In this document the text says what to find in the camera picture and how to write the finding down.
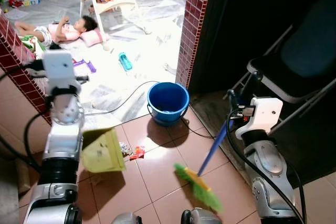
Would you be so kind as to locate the black folding chair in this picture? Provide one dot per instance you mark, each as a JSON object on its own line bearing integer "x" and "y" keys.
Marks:
{"x": 294, "y": 61}

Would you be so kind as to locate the pink pillow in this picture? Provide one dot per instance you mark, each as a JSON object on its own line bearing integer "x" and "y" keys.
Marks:
{"x": 94, "y": 37}

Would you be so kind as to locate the yellow dustpan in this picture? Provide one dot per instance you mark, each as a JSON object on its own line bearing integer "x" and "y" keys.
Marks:
{"x": 105, "y": 153}

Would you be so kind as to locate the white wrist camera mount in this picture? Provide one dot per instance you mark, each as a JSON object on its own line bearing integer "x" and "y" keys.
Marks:
{"x": 58, "y": 69}
{"x": 265, "y": 114}

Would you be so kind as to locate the red snack wrapper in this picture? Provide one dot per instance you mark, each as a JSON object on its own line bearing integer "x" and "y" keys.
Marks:
{"x": 137, "y": 153}

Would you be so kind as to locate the purple plastic toy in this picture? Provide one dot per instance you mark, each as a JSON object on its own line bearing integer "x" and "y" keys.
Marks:
{"x": 88, "y": 66}

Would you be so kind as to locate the grey robot knee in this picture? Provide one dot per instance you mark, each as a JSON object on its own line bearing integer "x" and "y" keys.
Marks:
{"x": 126, "y": 219}
{"x": 200, "y": 217}

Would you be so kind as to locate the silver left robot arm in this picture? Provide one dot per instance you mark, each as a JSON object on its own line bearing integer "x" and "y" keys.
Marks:
{"x": 62, "y": 129}

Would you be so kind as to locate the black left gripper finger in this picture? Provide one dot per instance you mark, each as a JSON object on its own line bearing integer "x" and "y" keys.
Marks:
{"x": 81, "y": 80}

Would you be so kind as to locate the blue plastic bucket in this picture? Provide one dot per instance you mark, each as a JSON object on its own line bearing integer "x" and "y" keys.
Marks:
{"x": 168, "y": 103}

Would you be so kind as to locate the white high chair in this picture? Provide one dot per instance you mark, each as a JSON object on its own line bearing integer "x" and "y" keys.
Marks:
{"x": 107, "y": 1}

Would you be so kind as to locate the crumpled silver wrapper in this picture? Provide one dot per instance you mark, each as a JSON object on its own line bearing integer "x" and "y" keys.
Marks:
{"x": 125, "y": 148}

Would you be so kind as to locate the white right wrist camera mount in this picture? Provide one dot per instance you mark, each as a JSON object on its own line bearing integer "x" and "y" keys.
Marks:
{"x": 265, "y": 114}

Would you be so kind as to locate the green cloth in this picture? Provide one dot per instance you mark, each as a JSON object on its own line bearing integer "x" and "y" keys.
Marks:
{"x": 30, "y": 43}

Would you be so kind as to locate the grey left robot knee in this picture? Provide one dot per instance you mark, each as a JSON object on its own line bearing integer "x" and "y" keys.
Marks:
{"x": 126, "y": 219}

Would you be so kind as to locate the colourful toy blocks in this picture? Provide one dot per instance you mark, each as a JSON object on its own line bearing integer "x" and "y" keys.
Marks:
{"x": 23, "y": 1}

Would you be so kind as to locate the grey right robot knee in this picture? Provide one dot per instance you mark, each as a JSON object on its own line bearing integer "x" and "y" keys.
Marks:
{"x": 200, "y": 217}

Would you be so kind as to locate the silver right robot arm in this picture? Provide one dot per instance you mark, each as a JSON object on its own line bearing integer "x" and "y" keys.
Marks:
{"x": 268, "y": 166}

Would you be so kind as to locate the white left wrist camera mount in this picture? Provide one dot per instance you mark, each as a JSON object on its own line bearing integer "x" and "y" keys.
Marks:
{"x": 58, "y": 69}

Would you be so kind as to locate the child lying on floor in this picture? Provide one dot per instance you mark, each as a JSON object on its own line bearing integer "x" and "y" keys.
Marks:
{"x": 63, "y": 30}

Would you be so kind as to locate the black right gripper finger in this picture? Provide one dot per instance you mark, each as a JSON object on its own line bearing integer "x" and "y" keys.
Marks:
{"x": 232, "y": 98}

